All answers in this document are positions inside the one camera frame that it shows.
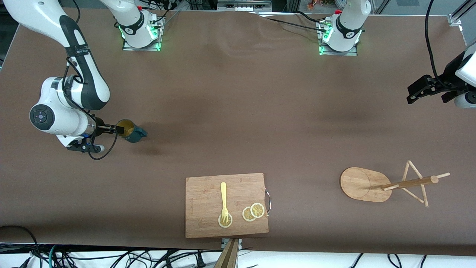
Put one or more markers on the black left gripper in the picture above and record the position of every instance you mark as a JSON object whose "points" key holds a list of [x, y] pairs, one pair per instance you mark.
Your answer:
{"points": [[447, 75]]}

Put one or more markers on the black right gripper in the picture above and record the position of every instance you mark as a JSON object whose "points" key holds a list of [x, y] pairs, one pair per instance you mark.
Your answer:
{"points": [[99, 128]]}

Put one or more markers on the teal mug yellow inside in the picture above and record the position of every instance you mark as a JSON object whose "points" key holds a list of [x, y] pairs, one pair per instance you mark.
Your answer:
{"points": [[135, 136]]}

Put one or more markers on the metal base plate left arm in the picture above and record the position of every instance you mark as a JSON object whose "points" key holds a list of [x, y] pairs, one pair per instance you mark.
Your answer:
{"points": [[349, 53]]}

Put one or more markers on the metal base plate right arm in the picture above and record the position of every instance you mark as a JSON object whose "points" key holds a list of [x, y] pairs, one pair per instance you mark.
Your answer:
{"points": [[130, 47]]}

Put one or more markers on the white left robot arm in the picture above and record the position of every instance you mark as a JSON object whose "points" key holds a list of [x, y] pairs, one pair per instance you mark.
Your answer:
{"points": [[347, 26]]}

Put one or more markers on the wooden mug rack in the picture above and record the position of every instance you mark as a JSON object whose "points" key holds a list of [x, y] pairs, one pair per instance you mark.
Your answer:
{"points": [[360, 184]]}

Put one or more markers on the wooden cutting board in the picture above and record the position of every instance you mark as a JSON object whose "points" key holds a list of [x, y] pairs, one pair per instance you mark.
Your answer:
{"points": [[208, 201]]}

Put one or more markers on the yellow plastic fork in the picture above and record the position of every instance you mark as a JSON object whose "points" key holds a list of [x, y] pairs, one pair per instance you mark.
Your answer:
{"points": [[223, 193]]}

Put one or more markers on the lemon slice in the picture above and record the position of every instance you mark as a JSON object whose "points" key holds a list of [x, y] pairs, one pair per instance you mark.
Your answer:
{"points": [[257, 210], [246, 214], [227, 223]]}

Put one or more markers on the colourful items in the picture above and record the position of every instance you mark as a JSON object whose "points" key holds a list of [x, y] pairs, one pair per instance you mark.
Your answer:
{"points": [[319, 3]]}

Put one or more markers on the grey power strip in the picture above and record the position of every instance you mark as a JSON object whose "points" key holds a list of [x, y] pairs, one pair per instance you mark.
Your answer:
{"points": [[243, 5]]}

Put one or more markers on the aluminium frame profile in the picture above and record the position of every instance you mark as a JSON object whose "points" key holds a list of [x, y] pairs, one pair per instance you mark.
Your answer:
{"points": [[459, 15]]}

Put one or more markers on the metal post bracket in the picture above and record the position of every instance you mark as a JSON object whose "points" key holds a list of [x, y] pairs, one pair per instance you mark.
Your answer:
{"points": [[224, 242]]}

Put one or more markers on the wooden post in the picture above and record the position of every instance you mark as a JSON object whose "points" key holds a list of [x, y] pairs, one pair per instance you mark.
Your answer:
{"points": [[228, 257]]}

